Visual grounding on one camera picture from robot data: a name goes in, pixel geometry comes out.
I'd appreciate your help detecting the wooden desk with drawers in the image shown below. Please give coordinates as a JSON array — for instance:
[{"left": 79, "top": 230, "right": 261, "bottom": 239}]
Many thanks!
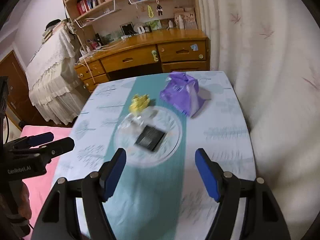
[{"left": 74, "top": 29, "right": 210, "bottom": 92}]

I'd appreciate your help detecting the yellow paper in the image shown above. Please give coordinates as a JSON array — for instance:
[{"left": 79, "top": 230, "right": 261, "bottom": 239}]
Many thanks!
[{"left": 129, "top": 94, "right": 150, "bottom": 116}]

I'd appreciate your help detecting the small black box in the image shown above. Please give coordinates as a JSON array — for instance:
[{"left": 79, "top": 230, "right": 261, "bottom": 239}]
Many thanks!
[{"left": 135, "top": 125, "right": 167, "bottom": 152}]

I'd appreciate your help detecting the person left hand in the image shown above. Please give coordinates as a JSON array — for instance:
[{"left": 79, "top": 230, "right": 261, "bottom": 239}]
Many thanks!
[{"left": 18, "top": 182, "right": 32, "bottom": 220}]

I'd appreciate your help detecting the brown wooden door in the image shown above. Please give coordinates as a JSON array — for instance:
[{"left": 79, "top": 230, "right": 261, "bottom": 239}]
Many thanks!
[{"left": 1, "top": 50, "right": 46, "bottom": 128}]

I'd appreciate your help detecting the purple plastic bag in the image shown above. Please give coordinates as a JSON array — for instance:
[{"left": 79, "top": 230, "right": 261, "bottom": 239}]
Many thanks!
[{"left": 159, "top": 72, "right": 212, "bottom": 118}]

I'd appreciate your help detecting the floral cream curtain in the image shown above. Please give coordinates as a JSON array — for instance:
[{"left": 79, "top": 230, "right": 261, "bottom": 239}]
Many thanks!
[{"left": 198, "top": 0, "right": 319, "bottom": 239}]

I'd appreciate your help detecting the leaf-print blue tablecloth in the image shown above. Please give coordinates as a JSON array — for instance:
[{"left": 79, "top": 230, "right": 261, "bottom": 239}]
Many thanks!
[{"left": 54, "top": 71, "right": 256, "bottom": 239}]

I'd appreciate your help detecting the wooden bookshelf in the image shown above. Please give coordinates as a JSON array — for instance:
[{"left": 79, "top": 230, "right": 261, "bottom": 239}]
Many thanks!
[{"left": 63, "top": 0, "right": 201, "bottom": 44}]

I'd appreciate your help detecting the white lace furniture cover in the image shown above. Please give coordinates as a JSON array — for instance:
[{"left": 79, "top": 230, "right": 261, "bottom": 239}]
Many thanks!
[{"left": 25, "top": 27, "right": 90, "bottom": 125}]

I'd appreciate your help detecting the clear plastic wrapper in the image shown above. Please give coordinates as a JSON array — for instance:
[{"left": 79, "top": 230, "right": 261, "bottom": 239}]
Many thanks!
[{"left": 118, "top": 106, "right": 158, "bottom": 135}]

